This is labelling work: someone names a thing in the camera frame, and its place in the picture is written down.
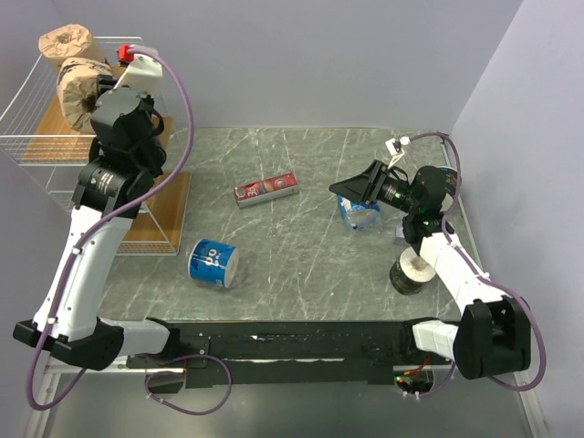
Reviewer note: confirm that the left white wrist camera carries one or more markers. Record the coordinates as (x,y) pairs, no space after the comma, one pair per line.
(142,72)

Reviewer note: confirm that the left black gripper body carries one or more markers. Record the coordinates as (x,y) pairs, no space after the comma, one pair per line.
(147,101)

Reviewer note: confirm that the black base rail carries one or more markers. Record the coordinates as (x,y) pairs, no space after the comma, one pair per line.
(267,352)

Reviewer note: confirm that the black paper roll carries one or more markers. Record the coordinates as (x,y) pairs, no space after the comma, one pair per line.
(451,176)
(410,273)

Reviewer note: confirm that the red toothpaste box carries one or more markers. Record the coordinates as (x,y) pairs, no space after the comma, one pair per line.
(266,190)

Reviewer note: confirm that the grey flat box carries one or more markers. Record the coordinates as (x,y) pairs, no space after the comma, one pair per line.
(399,237)

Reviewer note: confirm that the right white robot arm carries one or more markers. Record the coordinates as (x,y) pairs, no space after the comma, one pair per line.
(493,336)

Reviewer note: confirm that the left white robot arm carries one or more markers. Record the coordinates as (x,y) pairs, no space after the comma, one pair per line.
(125,158)

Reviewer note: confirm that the brown roll with cartoon print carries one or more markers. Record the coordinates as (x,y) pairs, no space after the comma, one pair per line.
(68,41)

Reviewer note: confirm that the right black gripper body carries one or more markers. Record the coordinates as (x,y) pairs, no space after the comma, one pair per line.
(394,192)

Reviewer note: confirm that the black paper roll far right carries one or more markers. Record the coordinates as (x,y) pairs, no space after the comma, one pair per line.
(451,176)

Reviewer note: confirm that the blue paper roll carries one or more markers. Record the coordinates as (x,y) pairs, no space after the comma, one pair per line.
(357,215)
(213,262)

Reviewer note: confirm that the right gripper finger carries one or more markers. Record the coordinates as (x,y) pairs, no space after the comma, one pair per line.
(349,194)
(363,182)

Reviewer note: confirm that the black paper roll front right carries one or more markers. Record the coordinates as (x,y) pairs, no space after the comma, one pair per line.
(410,273)

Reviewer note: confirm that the brown roll with label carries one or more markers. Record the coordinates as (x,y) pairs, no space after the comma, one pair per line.
(78,90)

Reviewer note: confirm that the white wire wooden shelf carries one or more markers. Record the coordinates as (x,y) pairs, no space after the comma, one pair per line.
(36,136)

